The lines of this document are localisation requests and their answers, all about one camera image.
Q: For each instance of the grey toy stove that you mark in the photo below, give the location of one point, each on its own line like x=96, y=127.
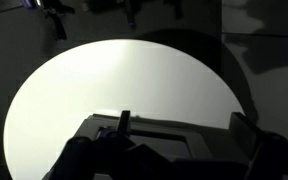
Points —
x=204, y=143

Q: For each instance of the black tripod leg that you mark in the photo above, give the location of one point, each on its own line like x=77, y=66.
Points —
x=130, y=15
x=59, y=23

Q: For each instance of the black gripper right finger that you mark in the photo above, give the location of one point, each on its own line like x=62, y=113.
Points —
x=277, y=156

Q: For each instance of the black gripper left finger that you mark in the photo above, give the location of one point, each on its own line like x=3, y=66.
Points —
x=94, y=156

